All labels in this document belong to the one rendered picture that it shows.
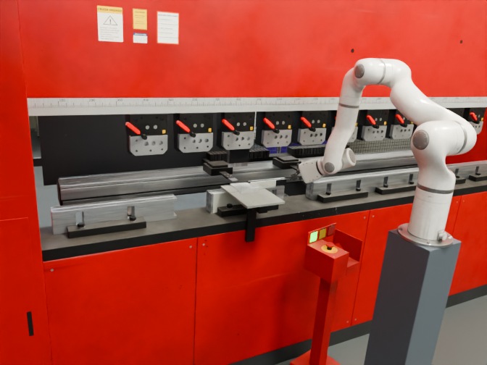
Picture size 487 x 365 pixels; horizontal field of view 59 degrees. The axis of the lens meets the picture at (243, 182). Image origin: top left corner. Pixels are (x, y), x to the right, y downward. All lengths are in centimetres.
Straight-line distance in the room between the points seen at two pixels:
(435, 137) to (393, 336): 77
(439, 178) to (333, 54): 83
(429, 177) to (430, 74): 109
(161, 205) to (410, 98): 107
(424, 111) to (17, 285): 151
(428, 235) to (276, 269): 80
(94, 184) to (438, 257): 144
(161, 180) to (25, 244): 77
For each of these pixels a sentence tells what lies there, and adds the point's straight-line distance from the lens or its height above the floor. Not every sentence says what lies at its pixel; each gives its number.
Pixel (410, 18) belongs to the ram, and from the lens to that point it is 242.
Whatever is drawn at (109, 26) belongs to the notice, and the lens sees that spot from 168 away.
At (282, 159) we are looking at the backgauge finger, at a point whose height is 103.
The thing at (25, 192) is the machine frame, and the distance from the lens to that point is 153.
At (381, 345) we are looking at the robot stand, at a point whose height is 53.
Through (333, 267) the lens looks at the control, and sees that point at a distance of 191.
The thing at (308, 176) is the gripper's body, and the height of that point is 104.
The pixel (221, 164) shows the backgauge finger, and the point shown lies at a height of 103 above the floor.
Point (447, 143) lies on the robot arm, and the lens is 153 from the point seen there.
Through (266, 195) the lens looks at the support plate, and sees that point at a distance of 187.
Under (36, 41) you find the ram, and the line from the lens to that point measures 166.
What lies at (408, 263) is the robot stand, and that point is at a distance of 167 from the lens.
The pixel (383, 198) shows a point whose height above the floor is 87.
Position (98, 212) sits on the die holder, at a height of 95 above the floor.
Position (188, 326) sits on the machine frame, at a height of 39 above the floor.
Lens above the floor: 164
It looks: 18 degrees down
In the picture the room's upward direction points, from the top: 4 degrees clockwise
